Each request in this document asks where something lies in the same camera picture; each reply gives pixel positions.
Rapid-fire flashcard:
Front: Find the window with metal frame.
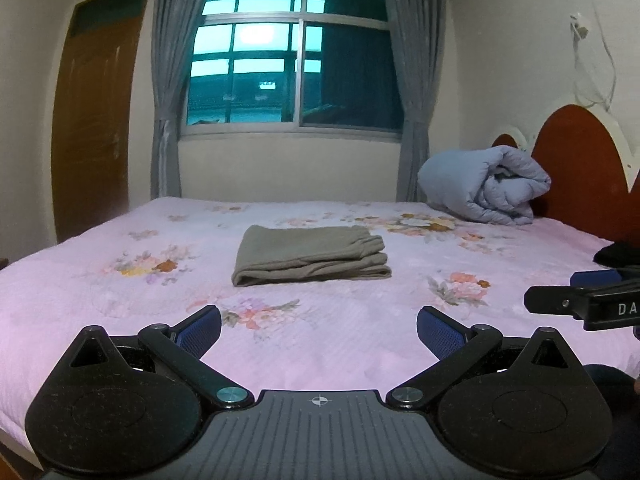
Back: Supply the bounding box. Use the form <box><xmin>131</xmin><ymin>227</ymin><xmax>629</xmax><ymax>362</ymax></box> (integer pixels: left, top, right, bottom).
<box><xmin>179</xmin><ymin>0</ymin><xmax>405</xmax><ymax>137</ymax></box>

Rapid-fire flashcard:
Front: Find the pink floral bed sheet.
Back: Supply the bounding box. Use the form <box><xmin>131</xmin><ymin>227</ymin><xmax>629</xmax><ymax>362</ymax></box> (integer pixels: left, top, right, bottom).
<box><xmin>0</xmin><ymin>196</ymin><xmax>640</xmax><ymax>461</ymax></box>

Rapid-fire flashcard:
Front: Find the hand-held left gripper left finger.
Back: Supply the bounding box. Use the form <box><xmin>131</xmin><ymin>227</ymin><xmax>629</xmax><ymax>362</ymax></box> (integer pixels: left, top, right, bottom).
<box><xmin>67</xmin><ymin>305</ymin><xmax>253</xmax><ymax>408</ymax></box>

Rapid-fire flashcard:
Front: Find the grey-green towel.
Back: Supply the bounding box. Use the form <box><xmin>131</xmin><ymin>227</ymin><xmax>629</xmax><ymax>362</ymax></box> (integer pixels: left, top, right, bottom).
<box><xmin>231</xmin><ymin>225</ymin><xmax>393</xmax><ymax>288</ymax></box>

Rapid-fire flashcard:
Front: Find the white cable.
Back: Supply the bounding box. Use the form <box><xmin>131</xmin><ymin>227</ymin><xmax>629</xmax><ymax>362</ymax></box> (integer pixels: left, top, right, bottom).
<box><xmin>574</xmin><ymin>0</ymin><xmax>618</xmax><ymax>111</ymax></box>

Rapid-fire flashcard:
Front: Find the red-brown arched headboard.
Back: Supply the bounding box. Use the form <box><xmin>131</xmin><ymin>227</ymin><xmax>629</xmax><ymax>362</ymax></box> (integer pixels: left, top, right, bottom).
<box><xmin>490</xmin><ymin>92</ymin><xmax>640</xmax><ymax>253</ymax></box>

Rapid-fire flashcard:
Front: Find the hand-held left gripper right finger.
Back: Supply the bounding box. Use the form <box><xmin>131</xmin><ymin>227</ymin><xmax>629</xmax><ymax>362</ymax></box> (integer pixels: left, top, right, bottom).
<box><xmin>387</xmin><ymin>306</ymin><xmax>576</xmax><ymax>408</ymax></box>

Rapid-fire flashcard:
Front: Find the rolled light blue quilt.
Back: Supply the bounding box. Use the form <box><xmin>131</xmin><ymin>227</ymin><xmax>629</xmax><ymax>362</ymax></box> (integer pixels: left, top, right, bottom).
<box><xmin>417</xmin><ymin>145</ymin><xmax>552</xmax><ymax>226</ymax></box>

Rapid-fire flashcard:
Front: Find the grey curtain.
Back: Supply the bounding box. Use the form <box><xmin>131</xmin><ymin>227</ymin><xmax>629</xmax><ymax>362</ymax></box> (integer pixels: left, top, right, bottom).
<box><xmin>150</xmin><ymin>0</ymin><xmax>222</xmax><ymax>200</ymax></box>
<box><xmin>377</xmin><ymin>0</ymin><xmax>448</xmax><ymax>203</ymax></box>

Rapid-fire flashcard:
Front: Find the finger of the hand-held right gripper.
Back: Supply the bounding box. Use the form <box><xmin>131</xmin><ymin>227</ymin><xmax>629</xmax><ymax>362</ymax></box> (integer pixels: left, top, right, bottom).
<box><xmin>524</xmin><ymin>286</ymin><xmax>595</xmax><ymax>318</ymax></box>
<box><xmin>571</xmin><ymin>269</ymin><xmax>640</xmax><ymax>292</ymax></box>

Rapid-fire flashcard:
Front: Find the brown wooden door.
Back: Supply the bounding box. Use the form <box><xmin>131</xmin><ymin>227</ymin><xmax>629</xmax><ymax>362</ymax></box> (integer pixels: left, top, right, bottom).
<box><xmin>51</xmin><ymin>0</ymin><xmax>153</xmax><ymax>244</ymax></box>

